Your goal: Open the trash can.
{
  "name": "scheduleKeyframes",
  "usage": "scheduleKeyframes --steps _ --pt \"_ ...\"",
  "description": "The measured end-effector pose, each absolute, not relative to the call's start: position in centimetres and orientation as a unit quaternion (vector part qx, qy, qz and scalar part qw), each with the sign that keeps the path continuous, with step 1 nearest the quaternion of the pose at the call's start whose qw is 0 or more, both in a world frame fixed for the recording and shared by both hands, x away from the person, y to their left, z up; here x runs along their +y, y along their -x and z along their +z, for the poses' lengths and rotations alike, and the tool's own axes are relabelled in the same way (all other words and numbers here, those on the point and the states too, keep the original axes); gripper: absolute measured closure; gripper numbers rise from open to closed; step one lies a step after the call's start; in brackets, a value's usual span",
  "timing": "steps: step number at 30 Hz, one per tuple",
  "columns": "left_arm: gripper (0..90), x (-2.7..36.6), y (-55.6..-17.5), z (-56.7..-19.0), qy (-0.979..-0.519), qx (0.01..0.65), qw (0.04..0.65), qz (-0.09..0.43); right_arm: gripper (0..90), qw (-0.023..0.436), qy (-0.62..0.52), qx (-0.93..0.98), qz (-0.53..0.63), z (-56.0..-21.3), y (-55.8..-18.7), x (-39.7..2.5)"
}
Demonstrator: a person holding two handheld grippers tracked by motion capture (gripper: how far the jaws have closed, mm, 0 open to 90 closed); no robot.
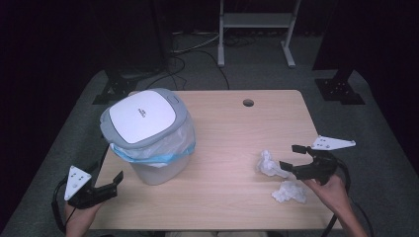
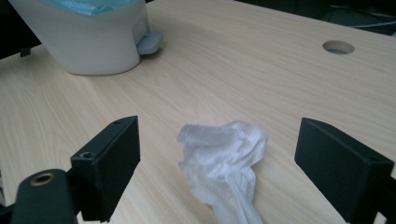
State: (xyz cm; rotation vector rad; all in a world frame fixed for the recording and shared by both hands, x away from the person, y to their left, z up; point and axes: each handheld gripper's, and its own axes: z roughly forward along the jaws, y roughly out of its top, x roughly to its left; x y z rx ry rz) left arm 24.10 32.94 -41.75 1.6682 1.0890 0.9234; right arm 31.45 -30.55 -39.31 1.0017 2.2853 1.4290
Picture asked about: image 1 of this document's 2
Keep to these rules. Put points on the person's right hand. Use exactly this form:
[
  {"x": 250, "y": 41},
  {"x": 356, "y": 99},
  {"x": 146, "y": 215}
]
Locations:
[{"x": 331, "y": 194}]

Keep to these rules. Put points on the white trash can grey lid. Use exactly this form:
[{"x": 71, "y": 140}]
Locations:
[{"x": 141, "y": 115}]

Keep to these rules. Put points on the white tissue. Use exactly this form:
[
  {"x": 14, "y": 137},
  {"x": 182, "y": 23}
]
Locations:
[
  {"x": 290, "y": 192},
  {"x": 268, "y": 164}
]

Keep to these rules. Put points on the black stand base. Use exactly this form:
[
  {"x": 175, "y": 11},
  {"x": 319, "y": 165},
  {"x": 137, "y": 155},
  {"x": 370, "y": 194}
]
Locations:
[
  {"x": 118, "y": 87},
  {"x": 339, "y": 87}
]

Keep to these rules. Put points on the person's left hand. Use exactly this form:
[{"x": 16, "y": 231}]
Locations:
[{"x": 79, "y": 219}]

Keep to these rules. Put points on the clear blue-rimmed trash bag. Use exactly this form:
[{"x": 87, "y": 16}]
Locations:
[{"x": 171, "y": 144}]

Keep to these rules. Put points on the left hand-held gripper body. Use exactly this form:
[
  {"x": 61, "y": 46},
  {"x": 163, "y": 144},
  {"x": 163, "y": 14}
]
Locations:
[{"x": 76, "y": 180}]

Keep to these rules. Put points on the white metal stand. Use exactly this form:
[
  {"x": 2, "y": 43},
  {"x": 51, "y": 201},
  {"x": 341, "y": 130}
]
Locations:
[{"x": 257, "y": 19}]

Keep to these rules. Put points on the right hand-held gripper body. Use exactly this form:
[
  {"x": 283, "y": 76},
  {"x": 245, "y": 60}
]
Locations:
[{"x": 324, "y": 164}]

